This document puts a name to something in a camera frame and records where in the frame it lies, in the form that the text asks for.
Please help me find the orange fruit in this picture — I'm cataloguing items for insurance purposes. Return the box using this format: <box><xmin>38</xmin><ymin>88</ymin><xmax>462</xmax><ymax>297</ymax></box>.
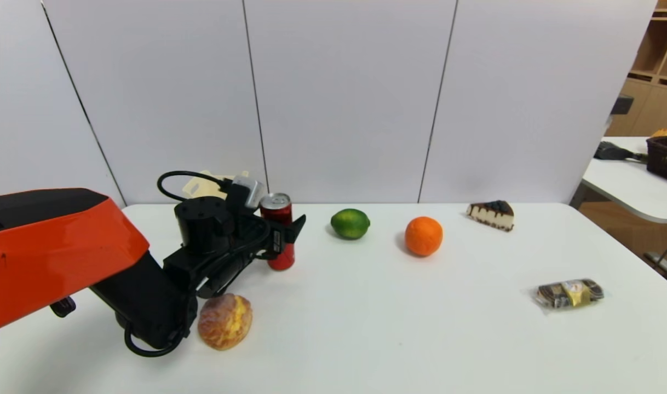
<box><xmin>404</xmin><ymin>216</ymin><xmax>444</xmax><ymax>258</ymax></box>

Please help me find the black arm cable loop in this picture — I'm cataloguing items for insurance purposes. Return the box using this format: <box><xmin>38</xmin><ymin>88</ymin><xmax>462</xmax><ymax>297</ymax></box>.
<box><xmin>124</xmin><ymin>322</ymin><xmax>185</xmax><ymax>358</ymax></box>

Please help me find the white plastic box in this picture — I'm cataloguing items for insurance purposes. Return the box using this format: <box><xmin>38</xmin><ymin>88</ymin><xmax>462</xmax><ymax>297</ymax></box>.
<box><xmin>181</xmin><ymin>171</ymin><xmax>252</xmax><ymax>201</ymax></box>

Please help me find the white side table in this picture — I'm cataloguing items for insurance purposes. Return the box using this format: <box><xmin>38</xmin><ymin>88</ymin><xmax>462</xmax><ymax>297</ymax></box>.
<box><xmin>569</xmin><ymin>136</ymin><xmax>667</xmax><ymax>224</ymax></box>

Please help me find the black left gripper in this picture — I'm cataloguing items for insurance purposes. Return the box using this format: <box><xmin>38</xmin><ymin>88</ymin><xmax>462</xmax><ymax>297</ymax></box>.
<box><xmin>238</xmin><ymin>213</ymin><xmax>307</xmax><ymax>260</ymax></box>

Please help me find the golden cream puff bread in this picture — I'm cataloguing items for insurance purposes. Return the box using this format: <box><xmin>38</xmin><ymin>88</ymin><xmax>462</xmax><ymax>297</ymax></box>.
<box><xmin>197</xmin><ymin>293</ymin><xmax>254</xmax><ymax>351</ymax></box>

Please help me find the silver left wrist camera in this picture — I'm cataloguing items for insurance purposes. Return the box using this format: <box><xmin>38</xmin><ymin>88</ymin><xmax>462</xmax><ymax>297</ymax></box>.
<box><xmin>232</xmin><ymin>174</ymin><xmax>266</xmax><ymax>212</ymax></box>

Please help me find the wrapped chocolate snack pack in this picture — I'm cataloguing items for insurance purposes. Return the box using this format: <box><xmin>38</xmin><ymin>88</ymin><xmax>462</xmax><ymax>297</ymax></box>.
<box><xmin>533</xmin><ymin>278</ymin><xmax>607</xmax><ymax>314</ymax></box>

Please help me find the red cola can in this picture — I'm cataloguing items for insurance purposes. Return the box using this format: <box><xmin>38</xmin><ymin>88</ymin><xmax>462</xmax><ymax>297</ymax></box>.
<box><xmin>259</xmin><ymin>193</ymin><xmax>296</xmax><ymax>271</ymax></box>

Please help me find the black camera cable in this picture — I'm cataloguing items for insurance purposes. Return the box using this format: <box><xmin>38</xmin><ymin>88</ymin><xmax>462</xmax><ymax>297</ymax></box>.
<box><xmin>157</xmin><ymin>170</ymin><xmax>231</xmax><ymax>203</ymax></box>

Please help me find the green lime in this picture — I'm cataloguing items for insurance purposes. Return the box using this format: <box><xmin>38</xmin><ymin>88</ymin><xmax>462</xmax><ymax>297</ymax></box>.
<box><xmin>330</xmin><ymin>208</ymin><xmax>371</xmax><ymax>240</ymax></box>

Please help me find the wooden shelf unit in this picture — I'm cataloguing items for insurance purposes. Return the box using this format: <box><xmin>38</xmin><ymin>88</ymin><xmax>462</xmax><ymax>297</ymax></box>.
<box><xmin>604</xmin><ymin>0</ymin><xmax>667</xmax><ymax>137</ymax></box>

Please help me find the black brush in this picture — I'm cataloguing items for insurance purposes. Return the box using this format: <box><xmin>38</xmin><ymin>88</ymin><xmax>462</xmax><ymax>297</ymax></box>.
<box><xmin>593</xmin><ymin>141</ymin><xmax>648</xmax><ymax>164</ymax></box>

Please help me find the chocolate cheesecake slice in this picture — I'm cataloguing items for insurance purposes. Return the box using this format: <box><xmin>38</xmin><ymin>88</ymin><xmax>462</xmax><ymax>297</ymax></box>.
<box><xmin>466</xmin><ymin>200</ymin><xmax>515</xmax><ymax>233</ymax></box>

